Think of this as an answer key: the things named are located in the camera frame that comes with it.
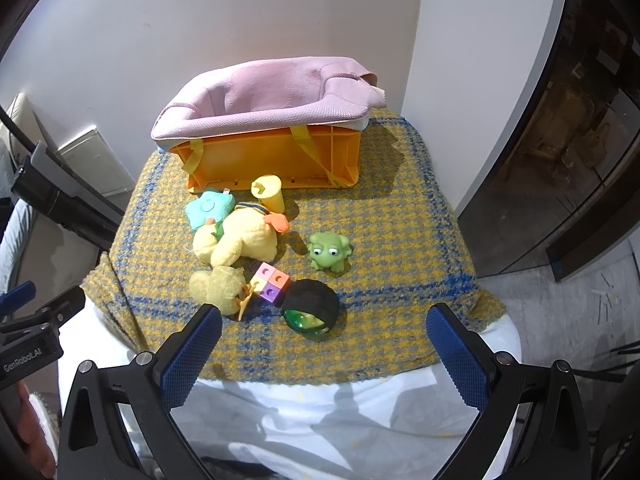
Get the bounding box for pink knitted fabric basket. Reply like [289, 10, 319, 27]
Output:
[150, 56, 387, 153]

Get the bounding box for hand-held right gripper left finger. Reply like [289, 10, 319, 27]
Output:
[57, 304, 223, 480]

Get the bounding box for teal star toy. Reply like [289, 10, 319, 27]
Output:
[185, 189, 237, 233]

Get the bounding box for cream cushion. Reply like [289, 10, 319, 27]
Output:
[0, 92, 46, 161]

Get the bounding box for multicoloured toy cube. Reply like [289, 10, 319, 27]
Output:
[248, 262, 291, 305]

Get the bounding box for yellow plush dog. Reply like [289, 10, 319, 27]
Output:
[191, 207, 281, 268]

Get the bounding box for yellow blue checked blanket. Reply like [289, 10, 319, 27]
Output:
[82, 107, 506, 386]

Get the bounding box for green frog toy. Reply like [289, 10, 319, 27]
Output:
[306, 231, 353, 275]

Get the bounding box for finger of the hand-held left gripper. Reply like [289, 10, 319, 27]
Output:
[0, 281, 37, 311]
[0, 286, 87, 341]

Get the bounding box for black and green ball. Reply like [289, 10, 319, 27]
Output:
[280, 280, 340, 337]

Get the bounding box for dark glass cabinet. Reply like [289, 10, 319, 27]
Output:
[457, 0, 640, 283]

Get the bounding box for yellow toy cup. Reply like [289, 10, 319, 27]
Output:
[250, 173, 286, 215]

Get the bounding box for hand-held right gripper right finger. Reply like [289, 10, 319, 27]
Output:
[425, 302, 593, 480]

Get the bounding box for person's left hand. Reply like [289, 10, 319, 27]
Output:
[0, 382, 58, 480]

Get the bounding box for black grey folded frame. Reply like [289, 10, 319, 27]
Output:
[10, 140, 126, 251]

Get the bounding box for small yellow plush chick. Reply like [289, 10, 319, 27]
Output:
[188, 266, 253, 321]

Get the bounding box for white flat panel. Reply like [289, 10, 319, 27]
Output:
[52, 125, 136, 196]

